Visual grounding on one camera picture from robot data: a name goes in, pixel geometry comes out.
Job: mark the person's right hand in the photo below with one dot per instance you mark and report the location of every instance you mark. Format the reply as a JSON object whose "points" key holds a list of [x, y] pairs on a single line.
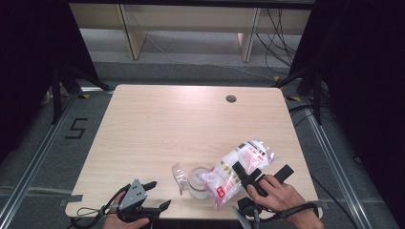
{"points": [[277, 195]]}

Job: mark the yellow black floor tape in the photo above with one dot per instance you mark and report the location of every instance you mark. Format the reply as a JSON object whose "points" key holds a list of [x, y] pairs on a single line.
{"points": [[276, 78], [294, 98]]}

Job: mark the black curtain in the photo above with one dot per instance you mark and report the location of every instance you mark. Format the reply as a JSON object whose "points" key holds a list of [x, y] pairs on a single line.
{"points": [[366, 79], [28, 63]]}

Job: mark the red and white sugar bag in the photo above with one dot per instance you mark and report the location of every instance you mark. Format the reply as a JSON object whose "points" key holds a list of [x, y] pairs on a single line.
{"points": [[226, 178]]}

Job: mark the white sugar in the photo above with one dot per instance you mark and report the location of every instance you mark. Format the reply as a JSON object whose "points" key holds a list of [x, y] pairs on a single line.
{"points": [[198, 183]]}

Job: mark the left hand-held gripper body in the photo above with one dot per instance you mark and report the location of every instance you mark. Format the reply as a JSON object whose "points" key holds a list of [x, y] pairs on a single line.
{"points": [[133, 195]]}

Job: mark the clear glass jar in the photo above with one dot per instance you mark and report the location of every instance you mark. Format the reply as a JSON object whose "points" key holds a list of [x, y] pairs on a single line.
{"points": [[197, 191]]}

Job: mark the person's left hand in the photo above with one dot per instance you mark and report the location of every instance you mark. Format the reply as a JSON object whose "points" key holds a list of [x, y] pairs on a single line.
{"points": [[117, 224]]}

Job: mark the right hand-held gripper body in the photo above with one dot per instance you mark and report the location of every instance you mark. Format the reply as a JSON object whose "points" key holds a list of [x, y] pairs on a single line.
{"points": [[250, 206]]}

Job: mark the black frame beam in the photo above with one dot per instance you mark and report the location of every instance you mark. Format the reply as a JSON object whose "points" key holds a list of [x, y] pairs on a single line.
{"points": [[191, 3]]}

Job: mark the grey tape strip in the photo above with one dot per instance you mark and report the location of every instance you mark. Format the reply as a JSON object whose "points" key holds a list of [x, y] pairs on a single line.
{"points": [[71, 199]]}

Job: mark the aluminium floor rail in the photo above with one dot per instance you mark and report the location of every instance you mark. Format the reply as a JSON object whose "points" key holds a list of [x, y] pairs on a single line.
{"points": [[334, 165], [35, 159]]}

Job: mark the black metal stand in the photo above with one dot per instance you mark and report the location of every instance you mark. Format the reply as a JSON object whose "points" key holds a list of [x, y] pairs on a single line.
{"points": [[57, 95], [316, 95]]}

